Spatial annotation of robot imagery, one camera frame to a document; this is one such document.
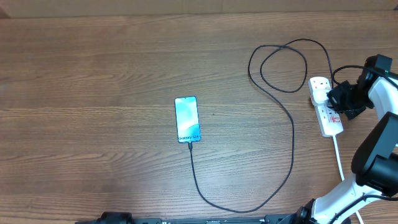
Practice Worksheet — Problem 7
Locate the white power strip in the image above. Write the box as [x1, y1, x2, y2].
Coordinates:
[308, 77, 343, 137]

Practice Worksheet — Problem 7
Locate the blue Galaxy smartphone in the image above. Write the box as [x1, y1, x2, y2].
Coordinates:
[174, 96, 201, 143]

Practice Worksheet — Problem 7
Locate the white power strip cord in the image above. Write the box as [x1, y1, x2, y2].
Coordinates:
[331, 134, 364, 224]

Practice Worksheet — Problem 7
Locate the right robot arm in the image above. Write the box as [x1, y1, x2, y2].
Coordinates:
[281, 54, 397, 223]

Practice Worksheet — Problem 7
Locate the black charger cable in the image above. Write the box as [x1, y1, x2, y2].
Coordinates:
[187, 38, 335, 214]

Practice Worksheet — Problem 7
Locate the white charger plug adapter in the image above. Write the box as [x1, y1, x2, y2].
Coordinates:
[311, 88, 330, 107]

